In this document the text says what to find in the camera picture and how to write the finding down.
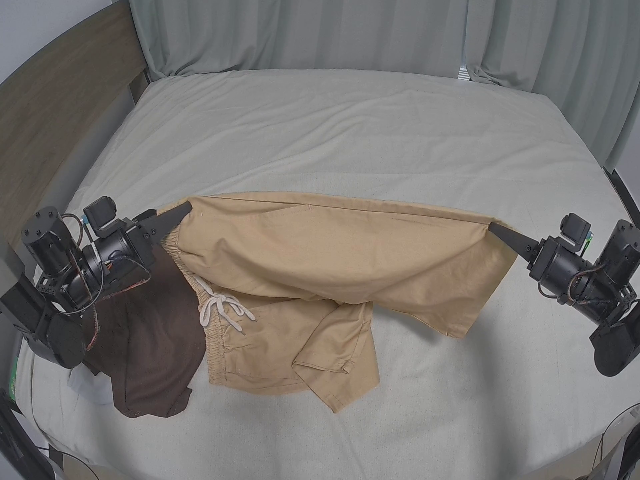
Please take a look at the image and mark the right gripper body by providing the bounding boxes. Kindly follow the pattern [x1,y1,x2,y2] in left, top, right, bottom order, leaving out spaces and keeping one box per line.
[529,236,594,297]

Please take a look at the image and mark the beige shorts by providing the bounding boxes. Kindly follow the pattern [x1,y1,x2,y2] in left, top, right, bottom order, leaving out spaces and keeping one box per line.
[160,191,518,414]

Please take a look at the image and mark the bed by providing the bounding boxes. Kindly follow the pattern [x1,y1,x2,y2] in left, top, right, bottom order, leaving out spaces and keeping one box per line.
[0,0,640,480]

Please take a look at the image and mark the grey-green curtain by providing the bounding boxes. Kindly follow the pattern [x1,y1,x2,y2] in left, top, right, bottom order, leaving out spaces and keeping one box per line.
[462,0,640,169]
[122,0,471,83]

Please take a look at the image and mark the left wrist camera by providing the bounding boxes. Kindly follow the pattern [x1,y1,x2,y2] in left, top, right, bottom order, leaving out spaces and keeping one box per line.
[82,195,119,239]

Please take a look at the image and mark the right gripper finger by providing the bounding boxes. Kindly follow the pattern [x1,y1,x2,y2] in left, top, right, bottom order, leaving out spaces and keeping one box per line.
[492,222,543,265]

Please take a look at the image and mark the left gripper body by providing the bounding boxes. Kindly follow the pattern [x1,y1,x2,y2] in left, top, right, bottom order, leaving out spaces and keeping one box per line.
[94,209,162,282]

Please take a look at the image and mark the brown garment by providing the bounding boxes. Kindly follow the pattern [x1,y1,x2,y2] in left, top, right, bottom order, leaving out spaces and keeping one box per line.
[82,245,208,420]

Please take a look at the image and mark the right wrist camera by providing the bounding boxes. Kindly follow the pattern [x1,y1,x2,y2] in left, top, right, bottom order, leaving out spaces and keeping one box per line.
[560,213,594,255]

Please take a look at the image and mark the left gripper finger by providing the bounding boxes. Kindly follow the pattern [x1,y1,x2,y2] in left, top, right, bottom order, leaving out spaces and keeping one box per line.
[149,203,194,247]

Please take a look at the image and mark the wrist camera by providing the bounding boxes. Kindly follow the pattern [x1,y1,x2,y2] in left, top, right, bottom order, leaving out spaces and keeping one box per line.
[82,195,119,239]
[560,213,594,255]

